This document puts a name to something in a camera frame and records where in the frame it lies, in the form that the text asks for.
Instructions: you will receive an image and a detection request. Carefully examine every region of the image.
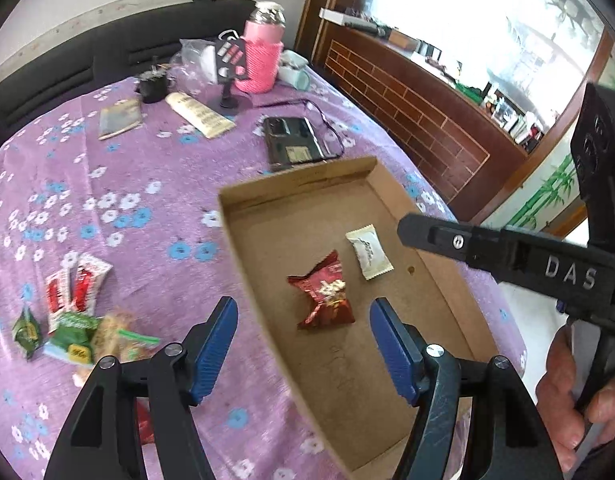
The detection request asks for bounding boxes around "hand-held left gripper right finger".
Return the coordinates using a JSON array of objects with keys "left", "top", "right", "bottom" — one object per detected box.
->
[{"left": 370, "top": 296, "right": 565, "bottom": 480}]

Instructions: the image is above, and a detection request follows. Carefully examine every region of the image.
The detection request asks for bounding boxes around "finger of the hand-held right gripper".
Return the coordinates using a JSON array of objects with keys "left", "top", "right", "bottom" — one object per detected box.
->
[{"left": 397, "top": 212, "right": 508, "bottom": 272}]

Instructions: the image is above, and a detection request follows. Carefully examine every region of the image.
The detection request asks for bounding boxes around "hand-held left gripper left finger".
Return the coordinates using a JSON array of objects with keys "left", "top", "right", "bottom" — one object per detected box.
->
[{"left": 43, "top": 296, "right": 239, "bottom": 480}]

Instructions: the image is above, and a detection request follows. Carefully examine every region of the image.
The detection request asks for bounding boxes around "dark red snack packet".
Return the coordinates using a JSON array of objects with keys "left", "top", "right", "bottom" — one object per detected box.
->
[{"left": 286, "top": 249, "right": 355, "bottom": 331}]

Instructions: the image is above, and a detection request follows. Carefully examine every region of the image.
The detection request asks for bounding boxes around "shallow cardboard box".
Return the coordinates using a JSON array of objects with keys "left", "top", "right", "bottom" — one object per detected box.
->
[{"left": 217, "top": 156, "right": 501, "bottom": 480}]

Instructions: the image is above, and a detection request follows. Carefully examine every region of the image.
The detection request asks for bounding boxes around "small dark green snack packet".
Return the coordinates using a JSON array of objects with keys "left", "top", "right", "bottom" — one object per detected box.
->
[{"left": 12, "top": 306, "right": 41, "bottom": 362}]

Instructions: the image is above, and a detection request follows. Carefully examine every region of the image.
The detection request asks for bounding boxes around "person's right hand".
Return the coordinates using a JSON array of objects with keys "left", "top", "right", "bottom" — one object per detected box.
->
[{"left": 535, "top": 322, "right": 615, "bottom": 473}]

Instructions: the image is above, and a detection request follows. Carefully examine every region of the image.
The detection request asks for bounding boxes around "green-edged cracker packet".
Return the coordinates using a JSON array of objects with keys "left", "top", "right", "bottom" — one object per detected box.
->
[{"left": 91, "top": 311, "right": 161, "bottom": 362}]

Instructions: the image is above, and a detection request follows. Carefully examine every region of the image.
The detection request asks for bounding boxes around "bright red snack packet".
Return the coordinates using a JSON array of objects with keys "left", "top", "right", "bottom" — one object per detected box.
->
[{"left": 136, "top": 400, "right": 156, "bottom": 446}]

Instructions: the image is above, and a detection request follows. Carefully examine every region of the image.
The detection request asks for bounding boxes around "wooden brick-pattern cabinet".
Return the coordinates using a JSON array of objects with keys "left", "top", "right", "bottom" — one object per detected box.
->
[{"left": 294, "top": 0, "right": 615, "bottom": 221}]

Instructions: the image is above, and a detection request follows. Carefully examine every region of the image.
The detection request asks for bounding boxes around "row of small sill clutter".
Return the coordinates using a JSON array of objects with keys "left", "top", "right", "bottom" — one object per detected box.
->
[{"left": 387, "top": 25, "right": 545, "bottom": 153}]

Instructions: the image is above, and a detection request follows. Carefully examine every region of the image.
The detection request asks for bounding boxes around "red and white snack packet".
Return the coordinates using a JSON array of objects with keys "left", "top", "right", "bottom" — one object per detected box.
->
[
  {"left": 46, "top": 255, "right": 79, "bottom": 335},
  {"left": 70, "top": 254, "right": 113, "bottom": 318}
]

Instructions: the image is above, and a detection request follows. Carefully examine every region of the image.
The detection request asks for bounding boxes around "purple floral tablecloth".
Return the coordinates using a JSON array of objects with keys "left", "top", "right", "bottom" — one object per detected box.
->
[{"left": 0, "top": 62, "right": 528, "bottom": 480}]

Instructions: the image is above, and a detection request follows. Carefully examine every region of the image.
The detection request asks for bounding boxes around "light green case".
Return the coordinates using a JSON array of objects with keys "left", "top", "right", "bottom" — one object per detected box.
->
[{"left": 278, "top": 50, "right": 313, "bottom": 92}]

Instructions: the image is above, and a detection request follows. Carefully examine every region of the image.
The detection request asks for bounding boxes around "person's leg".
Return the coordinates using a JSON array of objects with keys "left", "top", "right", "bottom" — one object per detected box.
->
[{"left": 572, "top": 442, "right": 615, "bottom": 480}]

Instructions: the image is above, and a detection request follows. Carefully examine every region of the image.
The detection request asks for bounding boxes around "cream tube packet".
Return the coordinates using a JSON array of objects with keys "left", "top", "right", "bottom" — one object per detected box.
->
[{"left": 166, "top": 91, "right": 236, "bottom": 139}]

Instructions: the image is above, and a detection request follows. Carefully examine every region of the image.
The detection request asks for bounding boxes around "white flat box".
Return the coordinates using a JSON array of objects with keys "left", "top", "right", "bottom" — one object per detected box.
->
[{"left": 320, "top": 7, "right": 388, "bottom": 36}]

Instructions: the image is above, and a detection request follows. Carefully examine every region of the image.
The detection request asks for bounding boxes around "pink sleeved bottle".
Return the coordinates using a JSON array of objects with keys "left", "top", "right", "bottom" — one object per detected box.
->
[{"left": 234, "top": 1, "right": 288, "bottom": 93}]

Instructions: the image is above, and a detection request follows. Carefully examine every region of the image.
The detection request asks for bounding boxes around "grey booklet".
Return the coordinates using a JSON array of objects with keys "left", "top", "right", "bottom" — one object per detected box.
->
[{"left": 98, "top": 99, "right": 143, "bottom": 141}]

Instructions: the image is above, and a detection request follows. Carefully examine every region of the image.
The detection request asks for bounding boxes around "black phone stand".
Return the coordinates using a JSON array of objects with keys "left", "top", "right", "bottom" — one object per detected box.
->
[{"left": 214, "top": 30, "right": 251, "bottom": 111}]

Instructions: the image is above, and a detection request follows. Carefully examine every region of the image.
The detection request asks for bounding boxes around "black cup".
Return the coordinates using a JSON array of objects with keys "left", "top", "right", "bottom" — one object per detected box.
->
[{"left": 136, "top": 62, "right": 176, "bottom": 105}]

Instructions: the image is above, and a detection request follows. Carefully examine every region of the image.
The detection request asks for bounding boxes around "clear plastic bag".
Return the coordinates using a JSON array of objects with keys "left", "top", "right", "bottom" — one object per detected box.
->
[{"left": 170, "top": 37, "right": 220, "bottom": 93}]

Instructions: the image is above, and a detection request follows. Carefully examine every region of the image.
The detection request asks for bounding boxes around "black sofa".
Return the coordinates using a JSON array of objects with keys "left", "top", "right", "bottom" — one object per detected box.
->
[{"left": 0, "top": 0, "right": 308, "bottom": 136}]

